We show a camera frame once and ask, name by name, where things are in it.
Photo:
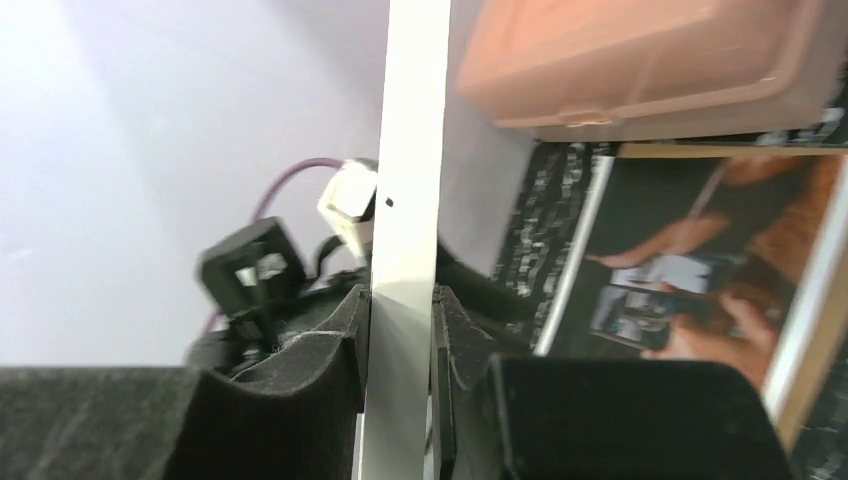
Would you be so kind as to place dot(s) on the white-backed printed photo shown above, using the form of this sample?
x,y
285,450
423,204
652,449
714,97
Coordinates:
x,y
609,239

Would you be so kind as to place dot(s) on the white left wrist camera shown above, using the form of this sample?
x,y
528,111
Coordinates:
x,y
347,204

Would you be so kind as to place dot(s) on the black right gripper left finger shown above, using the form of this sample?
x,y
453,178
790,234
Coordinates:
x,y
289,416

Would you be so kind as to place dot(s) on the pink plastic storage box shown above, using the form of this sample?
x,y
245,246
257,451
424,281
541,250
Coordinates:
x,y
654,70

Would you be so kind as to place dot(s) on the brown cardboard backing board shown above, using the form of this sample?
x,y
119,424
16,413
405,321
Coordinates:
x,y
753,248

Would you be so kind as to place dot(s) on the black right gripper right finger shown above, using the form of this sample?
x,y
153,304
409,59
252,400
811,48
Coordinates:
x,y
498,415

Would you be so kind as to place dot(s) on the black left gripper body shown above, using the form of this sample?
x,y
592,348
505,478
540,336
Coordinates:
x,y
263,295

